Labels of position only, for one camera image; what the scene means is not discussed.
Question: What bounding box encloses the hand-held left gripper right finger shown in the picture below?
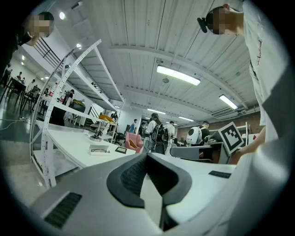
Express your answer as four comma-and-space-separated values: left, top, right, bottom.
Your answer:
147, 153, 240, 233

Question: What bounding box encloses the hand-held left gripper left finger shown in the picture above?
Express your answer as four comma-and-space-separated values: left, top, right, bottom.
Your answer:
29, 153, 162, 236

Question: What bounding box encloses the white panda backpack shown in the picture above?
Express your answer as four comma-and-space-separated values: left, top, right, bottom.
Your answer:
186, 126, 201, 145

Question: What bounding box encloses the white perforated shelf rack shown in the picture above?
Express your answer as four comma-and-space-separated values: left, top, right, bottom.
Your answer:
29, 39, 126, 189

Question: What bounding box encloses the black head-mounted camera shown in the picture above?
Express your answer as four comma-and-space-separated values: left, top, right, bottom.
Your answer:
197, 16, 210, 34

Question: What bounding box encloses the black round backpack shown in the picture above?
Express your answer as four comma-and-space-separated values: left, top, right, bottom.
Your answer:
152, 123, 171, 145

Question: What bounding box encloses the dark dining chair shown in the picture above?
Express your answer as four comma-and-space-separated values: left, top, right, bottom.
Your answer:
22, 85, 41, 112

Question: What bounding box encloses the person's right forearm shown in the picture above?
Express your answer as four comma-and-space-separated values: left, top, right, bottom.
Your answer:
229, 125, 267, 165

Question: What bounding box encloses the person's white T-shirt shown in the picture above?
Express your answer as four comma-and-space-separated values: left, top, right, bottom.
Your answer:
242, 0, 288, 143

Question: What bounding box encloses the silver desk lamp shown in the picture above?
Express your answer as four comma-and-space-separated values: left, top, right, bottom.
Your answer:
89, 119, 109, 142

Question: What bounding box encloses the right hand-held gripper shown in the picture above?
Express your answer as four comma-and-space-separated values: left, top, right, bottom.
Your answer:
170, 122, 245, 165

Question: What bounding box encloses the long ceiling light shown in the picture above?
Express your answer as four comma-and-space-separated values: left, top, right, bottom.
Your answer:
218, 94, 238, 110
156, 65, 201, 86

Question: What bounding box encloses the dark olive bag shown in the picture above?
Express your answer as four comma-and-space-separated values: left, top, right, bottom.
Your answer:
69, 99, 86, 113

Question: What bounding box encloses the person's head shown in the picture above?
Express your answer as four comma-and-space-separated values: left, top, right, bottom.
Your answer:
206, 3, 245, 35

